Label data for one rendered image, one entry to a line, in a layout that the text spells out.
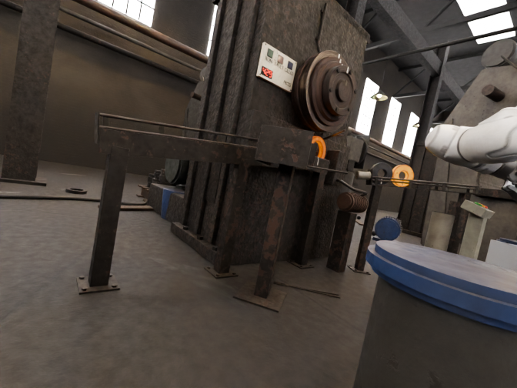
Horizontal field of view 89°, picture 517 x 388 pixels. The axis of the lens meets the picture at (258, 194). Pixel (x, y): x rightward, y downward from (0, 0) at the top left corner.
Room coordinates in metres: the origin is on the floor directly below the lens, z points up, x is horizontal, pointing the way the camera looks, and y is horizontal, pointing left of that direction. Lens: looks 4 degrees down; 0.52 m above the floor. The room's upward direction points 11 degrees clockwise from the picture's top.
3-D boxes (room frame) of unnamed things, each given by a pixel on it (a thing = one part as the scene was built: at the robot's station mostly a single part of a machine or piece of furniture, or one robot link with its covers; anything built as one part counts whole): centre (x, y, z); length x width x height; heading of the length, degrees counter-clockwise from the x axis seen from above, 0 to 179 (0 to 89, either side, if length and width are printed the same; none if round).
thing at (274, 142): (1.12, -0.09, 0.36); 0.26 x 0.20 x 0.72; 165
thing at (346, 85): (1.60, -0.37, 1.12); 0.28 x 0.06 x 0.28; 130
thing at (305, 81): (1.68, -0.30, 1.12); 0.47 x 0.06 x 0.47; 130
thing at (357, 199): (1.78, -0.64, 0.27); 0.22 x 0.13 x 0.53; 130
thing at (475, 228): (1.54, -1.30, 0.31); 0.24 x 0.16 x 0.62; 130
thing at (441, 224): (1.64, -1.16, 0.26); 0.12 x 0.12 x 0.52
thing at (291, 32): (2.01, -0.03, 0.88); 1.08 x 0.73 x 1.76; 130
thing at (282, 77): (1.54, 0.03, 1.15); 0.26 x 0.02 x 0.18; 130
